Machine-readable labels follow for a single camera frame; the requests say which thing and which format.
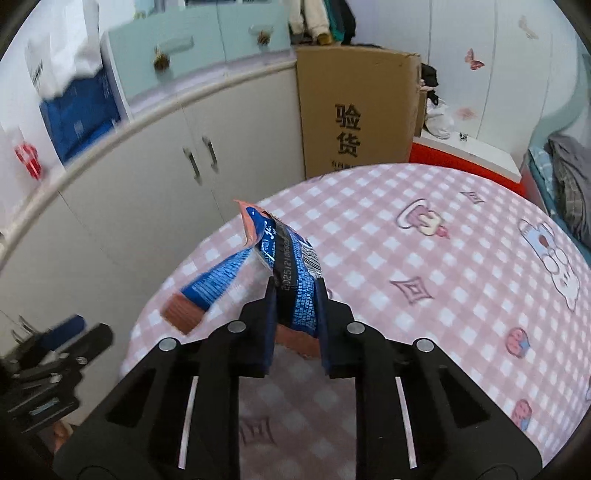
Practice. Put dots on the white paper shopping bag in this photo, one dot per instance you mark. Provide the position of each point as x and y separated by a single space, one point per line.
68 49

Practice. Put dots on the white plastic bag on floor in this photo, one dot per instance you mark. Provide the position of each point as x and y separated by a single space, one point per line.
438 120

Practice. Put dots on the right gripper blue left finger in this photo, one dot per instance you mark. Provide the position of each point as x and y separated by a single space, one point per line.
269 323

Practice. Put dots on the teal bunk bed frame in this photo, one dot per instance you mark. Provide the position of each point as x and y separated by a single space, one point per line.
566 107

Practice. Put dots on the hanging jackets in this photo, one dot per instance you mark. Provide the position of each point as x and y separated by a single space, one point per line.
320 22

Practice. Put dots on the brown cardboard box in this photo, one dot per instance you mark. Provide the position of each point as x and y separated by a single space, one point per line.
359 106

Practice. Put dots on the blue cookie wrapper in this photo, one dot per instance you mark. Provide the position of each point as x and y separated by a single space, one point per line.
292 263

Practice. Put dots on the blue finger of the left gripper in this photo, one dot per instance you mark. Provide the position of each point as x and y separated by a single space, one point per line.
53 339
74 350

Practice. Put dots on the grey folded duvet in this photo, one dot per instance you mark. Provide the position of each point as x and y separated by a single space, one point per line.
571 170

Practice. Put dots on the white red plastic bag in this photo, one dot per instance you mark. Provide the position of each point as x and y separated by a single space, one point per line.
21 174

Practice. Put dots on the person's left hand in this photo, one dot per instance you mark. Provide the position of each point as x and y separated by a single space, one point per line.
62 432

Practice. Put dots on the white wardrobe with butterflies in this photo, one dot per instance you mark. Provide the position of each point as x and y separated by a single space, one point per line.
492 58

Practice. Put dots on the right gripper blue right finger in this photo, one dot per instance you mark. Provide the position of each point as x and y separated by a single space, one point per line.
322 312

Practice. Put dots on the blue fabric bag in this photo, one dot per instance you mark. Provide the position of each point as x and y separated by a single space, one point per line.
84 113

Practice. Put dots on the white low platform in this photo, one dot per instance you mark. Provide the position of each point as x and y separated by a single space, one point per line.
470 156

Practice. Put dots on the teal drawer unit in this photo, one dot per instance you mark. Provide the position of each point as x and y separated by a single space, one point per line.
191 43

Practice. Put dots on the white low cabinet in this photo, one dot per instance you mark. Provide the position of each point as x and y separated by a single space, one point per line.
102 239

